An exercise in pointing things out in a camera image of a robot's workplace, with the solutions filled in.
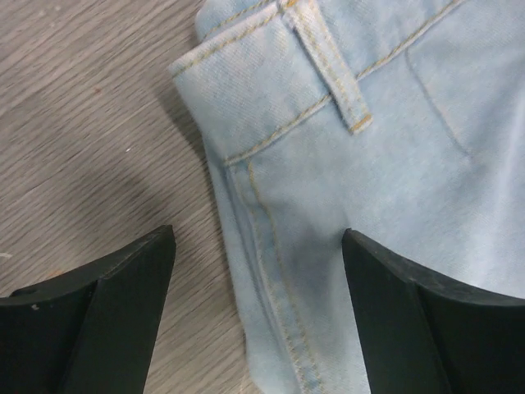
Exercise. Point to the light blue jeans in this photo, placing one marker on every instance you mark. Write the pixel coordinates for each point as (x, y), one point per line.
(403, 120)

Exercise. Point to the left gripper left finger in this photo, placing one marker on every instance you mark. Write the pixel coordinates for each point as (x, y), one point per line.
(92, 329)

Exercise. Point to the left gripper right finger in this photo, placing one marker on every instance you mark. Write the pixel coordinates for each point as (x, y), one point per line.
(423, 332)

